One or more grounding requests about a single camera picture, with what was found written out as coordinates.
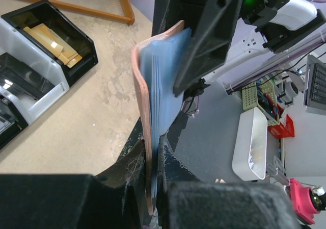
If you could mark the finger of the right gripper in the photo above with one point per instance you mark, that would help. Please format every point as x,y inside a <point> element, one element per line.
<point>210,44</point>
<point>167,13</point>

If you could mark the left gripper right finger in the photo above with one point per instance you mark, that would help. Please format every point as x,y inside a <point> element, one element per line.
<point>184,201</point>

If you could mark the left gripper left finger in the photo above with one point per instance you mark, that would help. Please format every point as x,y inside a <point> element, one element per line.
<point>113,199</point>

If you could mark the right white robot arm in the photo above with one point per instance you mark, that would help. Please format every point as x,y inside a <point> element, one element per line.
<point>263,26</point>

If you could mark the black bin with silver cards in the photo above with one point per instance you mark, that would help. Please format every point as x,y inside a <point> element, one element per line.
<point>12,122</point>

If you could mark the white bin with black cards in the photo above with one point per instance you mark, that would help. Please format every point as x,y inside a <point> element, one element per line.
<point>24,50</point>

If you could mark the gold cards pile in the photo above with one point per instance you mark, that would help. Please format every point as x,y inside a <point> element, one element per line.
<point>55,44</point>

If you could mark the black cards pile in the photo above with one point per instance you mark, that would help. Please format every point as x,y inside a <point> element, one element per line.
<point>19,78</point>

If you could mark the black bin with gold cards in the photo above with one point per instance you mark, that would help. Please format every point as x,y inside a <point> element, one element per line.
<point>45,12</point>

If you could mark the green basket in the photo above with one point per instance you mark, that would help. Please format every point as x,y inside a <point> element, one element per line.
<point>261,94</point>

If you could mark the white plastic tray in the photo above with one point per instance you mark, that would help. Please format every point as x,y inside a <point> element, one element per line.
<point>249,158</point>

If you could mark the red basket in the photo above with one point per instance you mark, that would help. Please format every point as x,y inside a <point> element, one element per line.
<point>285,129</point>

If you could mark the pink plastic object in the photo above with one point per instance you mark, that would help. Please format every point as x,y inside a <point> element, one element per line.
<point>307,201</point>

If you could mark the black keyboard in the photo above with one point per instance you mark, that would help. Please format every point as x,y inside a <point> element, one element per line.
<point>314,98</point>

